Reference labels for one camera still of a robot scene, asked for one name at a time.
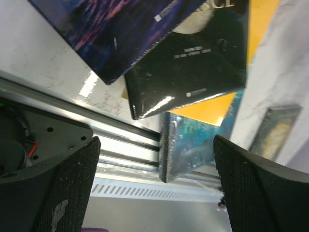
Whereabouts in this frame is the yellow cover book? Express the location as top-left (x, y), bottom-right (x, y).
top-left (122, 0), bottom-right (282, 127)

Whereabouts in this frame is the purple galaxy cover book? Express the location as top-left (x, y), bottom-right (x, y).
top-left (31, 0), bottom-right (203, 85)

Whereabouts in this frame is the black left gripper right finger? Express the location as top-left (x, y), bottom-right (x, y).
top-left (213, 135), bottom-right (309, 232)

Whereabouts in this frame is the teal ocean cover book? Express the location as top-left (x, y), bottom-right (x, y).
top-left (158, 90), bottom-right (244, 183)

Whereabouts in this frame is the black moon cover book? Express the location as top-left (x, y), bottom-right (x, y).
top-left (125, 0), bottom-right (250, 120)

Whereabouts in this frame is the aluminium mounting rail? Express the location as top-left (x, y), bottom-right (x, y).
top-left (0, 70), bottom-right (222, 184)

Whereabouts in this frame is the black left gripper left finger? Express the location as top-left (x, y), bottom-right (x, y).
top-left (0, 136), bottom-right (101, 232)

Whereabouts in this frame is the green gold forest book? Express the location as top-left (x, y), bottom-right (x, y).
top-left (249, 105), bottom-right (302, 161)

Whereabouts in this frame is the white slotted cable duct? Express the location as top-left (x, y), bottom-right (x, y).
top-left (90, 178), bottom-right (223, 203)

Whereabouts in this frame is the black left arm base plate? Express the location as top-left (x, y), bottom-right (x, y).
top-left (0, 97), bottom-right (93, 175)

